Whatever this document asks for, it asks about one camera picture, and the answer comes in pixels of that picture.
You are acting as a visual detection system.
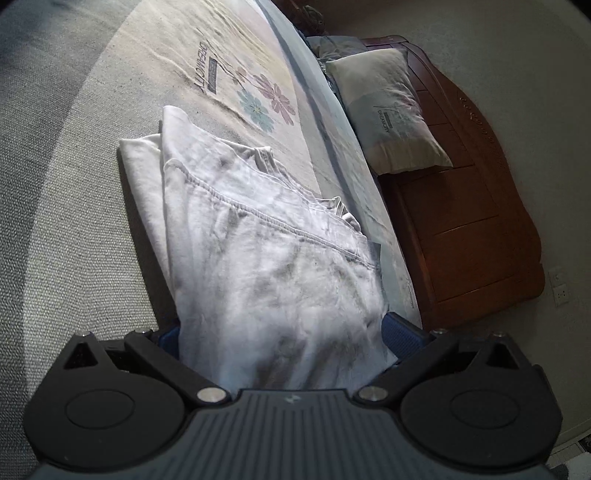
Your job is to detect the wooden headboard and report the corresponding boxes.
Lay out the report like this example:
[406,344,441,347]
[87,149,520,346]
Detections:
[360,34,546,330]

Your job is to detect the white printed t-shirt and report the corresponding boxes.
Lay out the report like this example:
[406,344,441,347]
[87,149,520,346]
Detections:
[117,105,398,391]

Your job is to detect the bed with striped sheet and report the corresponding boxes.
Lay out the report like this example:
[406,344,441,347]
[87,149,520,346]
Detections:
[0,0,423,480]

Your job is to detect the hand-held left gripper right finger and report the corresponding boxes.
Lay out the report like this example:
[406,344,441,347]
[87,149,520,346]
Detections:
[355,312,531,408]

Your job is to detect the small pale blue pillow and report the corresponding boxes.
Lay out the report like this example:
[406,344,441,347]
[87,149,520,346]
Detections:
[305,34,365,100]

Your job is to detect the large printed pillow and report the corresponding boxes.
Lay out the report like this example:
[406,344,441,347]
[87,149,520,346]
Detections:
[325,46,454,175]

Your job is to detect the grey bundle on nightstand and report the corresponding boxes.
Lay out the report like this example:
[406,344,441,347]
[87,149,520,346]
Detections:
[302,4,331,28]

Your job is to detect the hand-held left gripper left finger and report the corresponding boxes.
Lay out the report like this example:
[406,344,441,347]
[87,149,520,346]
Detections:
[61,325,230,409]

